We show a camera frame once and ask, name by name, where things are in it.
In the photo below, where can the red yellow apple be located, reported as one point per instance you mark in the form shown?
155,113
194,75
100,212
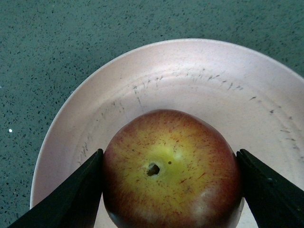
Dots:
169,169

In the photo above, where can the pink round plate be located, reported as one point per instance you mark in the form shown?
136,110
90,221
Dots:
255,102

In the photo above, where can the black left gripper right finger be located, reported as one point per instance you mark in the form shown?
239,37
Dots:
274,201

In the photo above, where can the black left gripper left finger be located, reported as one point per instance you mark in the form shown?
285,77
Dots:
73,204

